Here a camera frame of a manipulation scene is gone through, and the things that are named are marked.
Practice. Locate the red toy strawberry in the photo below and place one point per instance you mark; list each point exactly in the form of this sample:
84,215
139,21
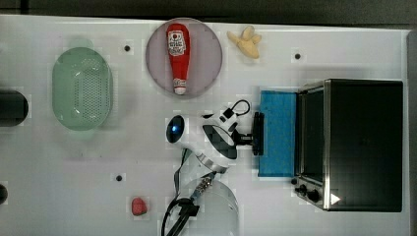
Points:
138,206

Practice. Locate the grey round plate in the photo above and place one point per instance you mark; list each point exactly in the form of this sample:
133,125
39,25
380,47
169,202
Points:
205,57

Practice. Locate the black toaster oven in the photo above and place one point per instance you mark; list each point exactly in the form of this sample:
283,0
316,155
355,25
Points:
339,141

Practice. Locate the green perforated basket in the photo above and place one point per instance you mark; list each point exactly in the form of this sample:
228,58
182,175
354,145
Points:
82,87

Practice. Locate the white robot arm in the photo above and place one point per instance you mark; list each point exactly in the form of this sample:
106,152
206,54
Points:
187,133

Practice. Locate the red plush ketchup bottle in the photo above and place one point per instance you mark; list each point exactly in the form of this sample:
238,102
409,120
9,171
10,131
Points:
179,50

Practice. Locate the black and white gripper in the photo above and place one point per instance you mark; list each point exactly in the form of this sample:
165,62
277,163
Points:
219,128

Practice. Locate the black cylinder at table edge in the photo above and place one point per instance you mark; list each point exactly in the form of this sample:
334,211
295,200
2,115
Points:
14,108

